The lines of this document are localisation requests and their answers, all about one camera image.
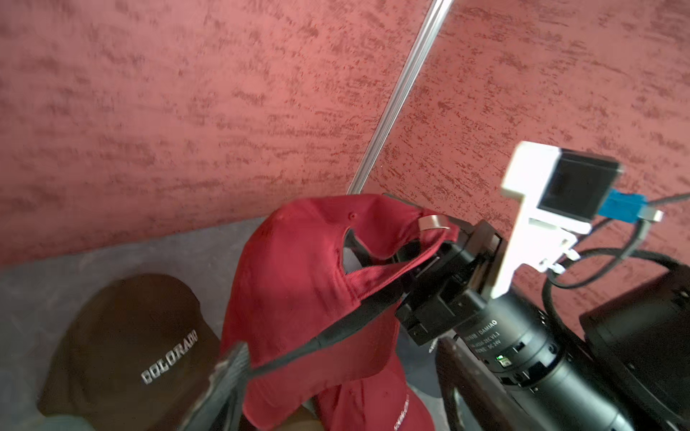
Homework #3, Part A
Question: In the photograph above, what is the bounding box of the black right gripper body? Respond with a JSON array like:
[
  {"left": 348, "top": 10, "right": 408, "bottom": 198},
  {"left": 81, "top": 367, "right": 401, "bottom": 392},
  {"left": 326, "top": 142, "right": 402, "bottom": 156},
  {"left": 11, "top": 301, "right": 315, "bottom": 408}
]
[{"left": 395, "top": 218, "right": 502, "bottom": 346}]

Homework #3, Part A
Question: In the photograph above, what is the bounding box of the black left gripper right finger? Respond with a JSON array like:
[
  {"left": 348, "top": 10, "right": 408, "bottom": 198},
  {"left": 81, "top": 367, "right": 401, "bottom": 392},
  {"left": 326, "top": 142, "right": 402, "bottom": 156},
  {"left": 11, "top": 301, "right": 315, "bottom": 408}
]
[{"left": 436, "top": 338, "right": 518, "bottom": 430}]

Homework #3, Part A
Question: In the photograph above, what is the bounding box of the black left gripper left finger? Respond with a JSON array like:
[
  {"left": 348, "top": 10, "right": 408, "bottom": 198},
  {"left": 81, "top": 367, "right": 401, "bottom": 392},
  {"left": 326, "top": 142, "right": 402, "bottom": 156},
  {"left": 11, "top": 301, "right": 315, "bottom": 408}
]
[{"left": 180, "top": 342, "right": 251, "bottom": 431}]

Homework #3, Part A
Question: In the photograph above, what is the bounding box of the red baseball cap front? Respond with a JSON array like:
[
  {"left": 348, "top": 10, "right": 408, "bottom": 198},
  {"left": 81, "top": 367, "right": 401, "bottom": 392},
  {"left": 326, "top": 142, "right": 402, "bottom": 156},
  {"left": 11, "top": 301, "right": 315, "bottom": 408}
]
[{"left": 316, "top": 355, "right": 435, "bottom": 431}]

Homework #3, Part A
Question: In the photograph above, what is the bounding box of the red baseball cap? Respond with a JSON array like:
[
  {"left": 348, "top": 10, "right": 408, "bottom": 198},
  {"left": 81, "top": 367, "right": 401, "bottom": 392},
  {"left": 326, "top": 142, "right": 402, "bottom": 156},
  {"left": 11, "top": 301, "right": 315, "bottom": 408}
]
[
  {"left": 221, "top": 194, "right": 458, "bottom": 430},
  {"left": 316, "top": 355, "right": 435, "bottom": 431}
]

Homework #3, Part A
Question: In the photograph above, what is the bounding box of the red baseball cap back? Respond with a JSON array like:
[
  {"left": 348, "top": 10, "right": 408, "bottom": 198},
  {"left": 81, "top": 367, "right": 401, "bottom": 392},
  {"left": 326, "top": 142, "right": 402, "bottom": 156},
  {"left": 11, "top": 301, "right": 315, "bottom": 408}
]
[{"left": 221, "top": 194, "right": 458, "bottom": 430}]

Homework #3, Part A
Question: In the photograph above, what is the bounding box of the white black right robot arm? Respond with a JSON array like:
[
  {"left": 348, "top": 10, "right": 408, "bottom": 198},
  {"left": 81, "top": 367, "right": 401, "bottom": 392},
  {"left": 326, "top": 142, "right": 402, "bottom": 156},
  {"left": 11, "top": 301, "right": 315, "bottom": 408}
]
[{"left": 396, "top": 222, "right": 689, "bottom": 430}]

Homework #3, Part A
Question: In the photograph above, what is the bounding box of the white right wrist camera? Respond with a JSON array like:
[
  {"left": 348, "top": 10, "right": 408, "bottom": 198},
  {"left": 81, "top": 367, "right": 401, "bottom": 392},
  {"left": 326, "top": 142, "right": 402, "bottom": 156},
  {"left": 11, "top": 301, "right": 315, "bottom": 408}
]
[{"left": 487, "top": 141, "right": 665, "bottom": 300}]

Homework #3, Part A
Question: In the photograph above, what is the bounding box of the aluminium corner post right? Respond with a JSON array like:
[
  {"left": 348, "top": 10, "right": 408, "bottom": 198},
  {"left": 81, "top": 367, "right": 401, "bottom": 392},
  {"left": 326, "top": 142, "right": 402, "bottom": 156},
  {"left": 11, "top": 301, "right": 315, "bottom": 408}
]
[{"left": 347, "top": 0, "right": 455, "bottom": 195}]

